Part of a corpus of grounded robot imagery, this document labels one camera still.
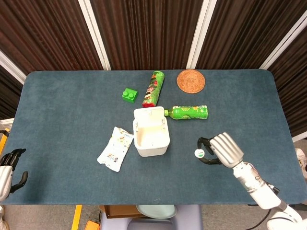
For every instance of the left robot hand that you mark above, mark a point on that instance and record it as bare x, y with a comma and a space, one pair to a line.
4, 176

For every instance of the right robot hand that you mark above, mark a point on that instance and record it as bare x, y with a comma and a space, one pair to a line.
225, 148

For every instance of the small white bottle cap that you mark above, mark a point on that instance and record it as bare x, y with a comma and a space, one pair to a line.
199, 153

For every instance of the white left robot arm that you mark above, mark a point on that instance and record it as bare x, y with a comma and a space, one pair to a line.
2, 215

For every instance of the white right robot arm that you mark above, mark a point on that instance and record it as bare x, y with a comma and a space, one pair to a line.
263, 189

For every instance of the white square container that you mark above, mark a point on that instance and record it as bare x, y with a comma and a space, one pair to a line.
150, 131

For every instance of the green plastic bottle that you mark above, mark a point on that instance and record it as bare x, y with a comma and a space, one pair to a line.
188, 112

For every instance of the blue table mat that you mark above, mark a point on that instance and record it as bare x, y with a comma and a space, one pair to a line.
72, 143

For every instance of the round woven rattan coaster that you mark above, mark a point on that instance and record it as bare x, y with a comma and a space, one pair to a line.
191, 80

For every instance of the lavender plastic stool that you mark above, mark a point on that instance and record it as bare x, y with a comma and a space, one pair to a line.
189, 216

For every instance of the white shoe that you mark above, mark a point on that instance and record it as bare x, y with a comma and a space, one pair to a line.
302, 160

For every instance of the pale green plate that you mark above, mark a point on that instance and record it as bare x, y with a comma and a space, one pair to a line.
157, 211

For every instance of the green red chips tube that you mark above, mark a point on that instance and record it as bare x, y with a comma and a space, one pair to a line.
153, 89

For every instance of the orange box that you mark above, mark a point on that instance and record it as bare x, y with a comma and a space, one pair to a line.
91, 225

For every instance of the green toy brick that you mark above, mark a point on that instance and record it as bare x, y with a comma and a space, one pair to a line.
129, 95

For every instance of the white snack wrapper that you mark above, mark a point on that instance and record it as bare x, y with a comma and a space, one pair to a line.
115, 149

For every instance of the brown cardboard box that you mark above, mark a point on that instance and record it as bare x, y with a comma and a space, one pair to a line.
117, 211

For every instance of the dark folding screen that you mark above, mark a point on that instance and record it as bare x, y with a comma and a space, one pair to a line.
148, 33

